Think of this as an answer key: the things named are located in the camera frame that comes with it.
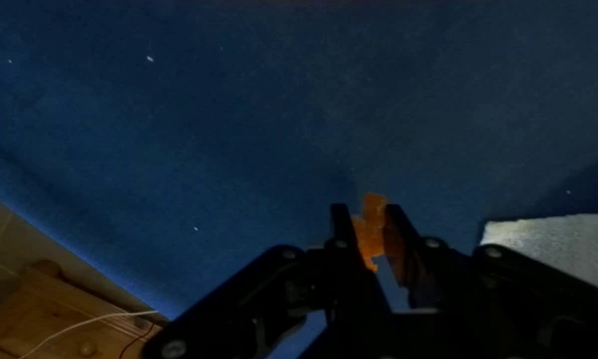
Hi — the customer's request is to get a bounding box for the small orange plastic object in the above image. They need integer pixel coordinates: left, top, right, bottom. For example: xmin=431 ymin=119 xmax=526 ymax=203
xmin=351 ymin=191 xmax=389 ymax=272

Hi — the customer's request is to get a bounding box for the white power cable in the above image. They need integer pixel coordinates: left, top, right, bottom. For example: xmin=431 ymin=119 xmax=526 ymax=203
xmin=18 ymin=306 xmax=162 ymax=359

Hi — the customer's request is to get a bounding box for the light blue terry cloth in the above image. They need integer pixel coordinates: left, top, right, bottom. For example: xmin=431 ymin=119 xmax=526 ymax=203
xmin=479 ymin=211 xmax=598 ymax=298

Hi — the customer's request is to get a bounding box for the wooden nightstand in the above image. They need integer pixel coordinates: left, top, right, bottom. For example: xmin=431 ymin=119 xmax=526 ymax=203
xmin=0 ymin=256 xmax=172 ymax=359

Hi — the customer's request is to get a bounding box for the blue covered ironing board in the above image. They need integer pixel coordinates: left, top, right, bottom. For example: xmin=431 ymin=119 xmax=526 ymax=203
xmin=0 ymin=0 xmax=598 ymax=320

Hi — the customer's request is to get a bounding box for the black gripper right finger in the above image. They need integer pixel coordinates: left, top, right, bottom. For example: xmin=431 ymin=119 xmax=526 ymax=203
xmin=381 ymin=201 xmax=598 ymax=359

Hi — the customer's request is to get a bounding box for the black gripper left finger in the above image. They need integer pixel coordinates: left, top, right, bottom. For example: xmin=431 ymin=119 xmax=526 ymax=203
xmin=142 ymin=201 xmax=395 ymax=359

